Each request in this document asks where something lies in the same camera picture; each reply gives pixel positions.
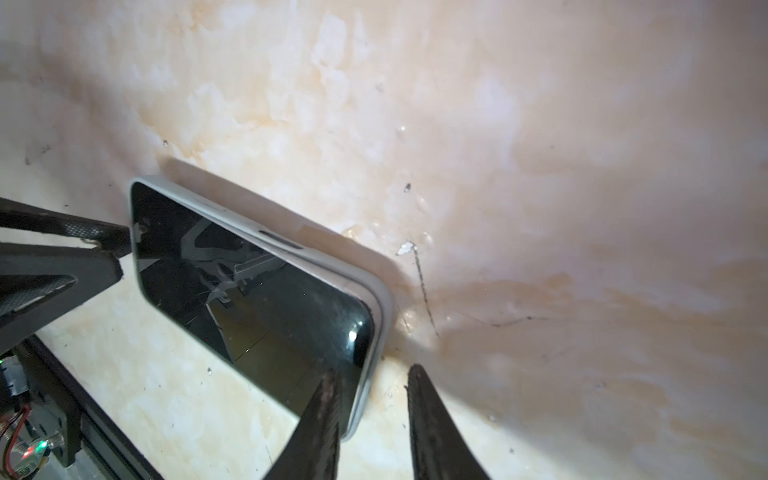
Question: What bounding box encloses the light blue case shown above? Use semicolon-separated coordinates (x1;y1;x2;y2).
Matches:
128;175;396;443

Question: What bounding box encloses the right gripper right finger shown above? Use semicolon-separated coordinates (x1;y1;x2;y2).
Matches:
407;364;489;480

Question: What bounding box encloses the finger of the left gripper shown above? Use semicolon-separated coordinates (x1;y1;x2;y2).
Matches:
1;243;123;352
1;198;131;257

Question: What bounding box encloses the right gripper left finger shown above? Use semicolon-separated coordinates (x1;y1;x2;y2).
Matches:
264;370;342;480

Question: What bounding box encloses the black base frame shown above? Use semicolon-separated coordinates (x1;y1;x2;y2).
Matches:
1;336;162;479

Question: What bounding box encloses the black phone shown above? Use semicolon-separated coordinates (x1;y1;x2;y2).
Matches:
129;182;377;434

